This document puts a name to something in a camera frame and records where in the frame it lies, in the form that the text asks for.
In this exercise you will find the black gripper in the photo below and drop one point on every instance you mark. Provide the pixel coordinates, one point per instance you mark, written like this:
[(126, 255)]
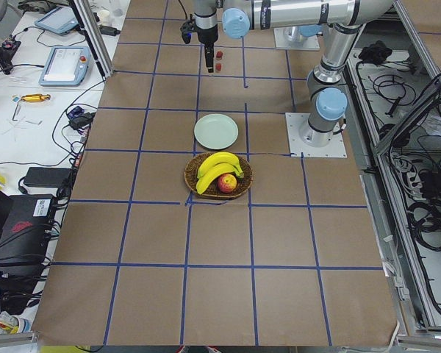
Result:
[(208, 36)]

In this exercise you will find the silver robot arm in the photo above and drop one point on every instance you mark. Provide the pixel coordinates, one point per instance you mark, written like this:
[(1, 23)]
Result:
[(239, 17), (344, 21)]

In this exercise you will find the light green plate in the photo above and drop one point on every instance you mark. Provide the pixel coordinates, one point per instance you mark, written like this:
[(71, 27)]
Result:
[(216, 131)]

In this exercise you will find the yellow banana bunch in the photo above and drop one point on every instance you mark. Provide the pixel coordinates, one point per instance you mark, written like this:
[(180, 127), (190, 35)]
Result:
[(215, 165)]

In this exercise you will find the red yellow apple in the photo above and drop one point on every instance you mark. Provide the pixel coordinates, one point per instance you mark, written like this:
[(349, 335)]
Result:
[(227, 183)]

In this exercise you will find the woven wicker basket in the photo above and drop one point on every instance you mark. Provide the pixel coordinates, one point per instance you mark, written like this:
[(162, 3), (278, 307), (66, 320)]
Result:
[(212, 192)]

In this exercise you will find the blue teach pendant near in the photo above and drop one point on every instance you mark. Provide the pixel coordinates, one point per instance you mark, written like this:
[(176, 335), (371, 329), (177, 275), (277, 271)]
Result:
[(65, 66)]

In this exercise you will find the blue teach pendant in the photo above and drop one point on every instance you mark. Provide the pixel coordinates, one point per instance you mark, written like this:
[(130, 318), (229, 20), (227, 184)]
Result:
[(65, 66), (60, 21)]

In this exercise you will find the blue teach pendant far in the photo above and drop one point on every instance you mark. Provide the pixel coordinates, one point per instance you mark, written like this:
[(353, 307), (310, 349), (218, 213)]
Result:
[(60, 21)]

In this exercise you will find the gold metal cylinder tool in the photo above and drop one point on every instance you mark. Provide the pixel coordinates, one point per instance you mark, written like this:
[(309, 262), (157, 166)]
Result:
[(35, 98)]

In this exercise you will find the black power adapter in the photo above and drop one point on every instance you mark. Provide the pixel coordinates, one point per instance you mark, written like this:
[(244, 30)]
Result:
[(42, 177)]

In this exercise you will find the black computer box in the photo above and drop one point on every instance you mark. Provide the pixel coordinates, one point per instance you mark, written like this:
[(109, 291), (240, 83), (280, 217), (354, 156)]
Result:
[(27, 231)]

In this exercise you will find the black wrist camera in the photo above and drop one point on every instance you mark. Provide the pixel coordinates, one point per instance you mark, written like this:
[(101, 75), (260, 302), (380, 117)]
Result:
[(187, 29)]

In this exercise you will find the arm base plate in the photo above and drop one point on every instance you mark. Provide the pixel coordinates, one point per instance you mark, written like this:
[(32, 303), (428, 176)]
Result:
[(304, 141), (302, 38)]

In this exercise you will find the aluminium frame post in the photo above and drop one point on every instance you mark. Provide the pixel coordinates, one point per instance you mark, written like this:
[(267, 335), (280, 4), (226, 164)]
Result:
[(88, 24)]

